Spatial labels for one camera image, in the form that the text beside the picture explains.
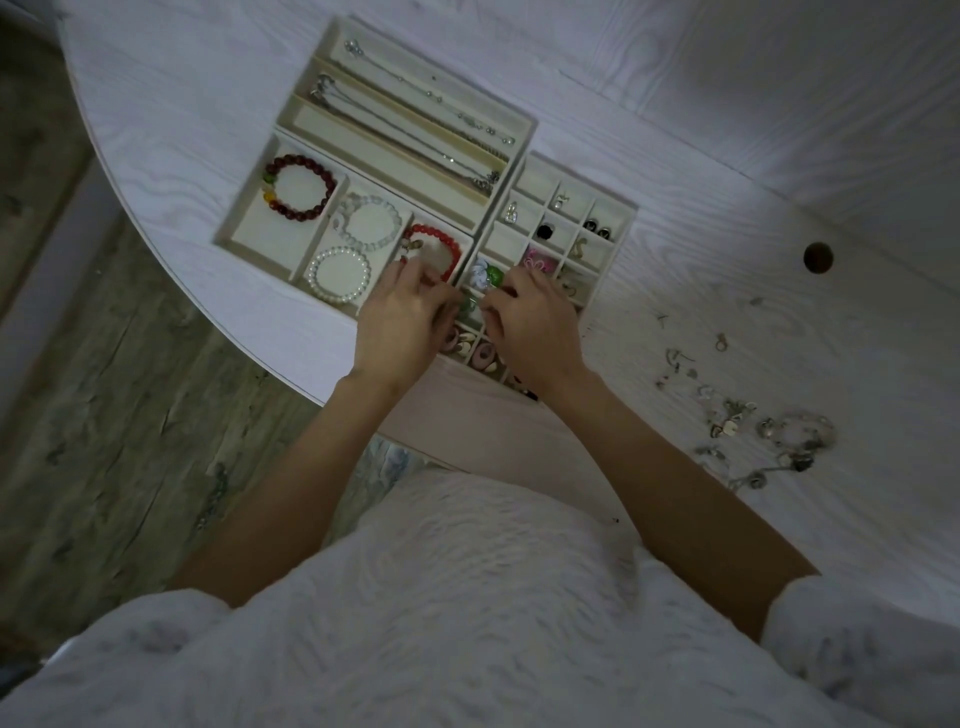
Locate silver beaded chain necklace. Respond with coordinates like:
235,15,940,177
343,39,519,147

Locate light patterned trousers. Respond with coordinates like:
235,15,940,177
327,438,426,544

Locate person's left hand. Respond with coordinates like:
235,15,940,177
351,261,465,393

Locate dark red bead bracelet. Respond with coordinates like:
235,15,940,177
262,153,337,223

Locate beige grid earring tray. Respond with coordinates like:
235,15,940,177
433,150,640,404

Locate silver pendant chain necklace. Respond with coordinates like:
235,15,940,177
311,73,502,189

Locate clear crystal bead bracelet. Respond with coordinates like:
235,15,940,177
333,191,403,253

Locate white fuzzy sweater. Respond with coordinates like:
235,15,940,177
0,466,960,728

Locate pink round earrings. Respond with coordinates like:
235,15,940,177
439,328,499,370

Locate beige bracelet tray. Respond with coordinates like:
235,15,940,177
212,127,477,322

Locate person's right forearm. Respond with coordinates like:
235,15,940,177
525,363,822,643

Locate bright red bead bracelet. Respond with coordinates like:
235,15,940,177
400,222,463,285

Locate white green flower earrings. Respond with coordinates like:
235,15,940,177
466,258,508,294

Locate person's right hand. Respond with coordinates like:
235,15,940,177
482,267,591,394

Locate beige long-slot necklace tray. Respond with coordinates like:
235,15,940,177
274,15,540,232

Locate person's left forearm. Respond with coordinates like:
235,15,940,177
169,369,421,610

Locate silver charm bracelet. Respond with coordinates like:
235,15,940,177
756,411,838,475

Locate pile of loose silver jewellery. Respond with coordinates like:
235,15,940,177
651,296,774,493

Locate white pearl bracelet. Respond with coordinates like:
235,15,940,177
305,246,375,306

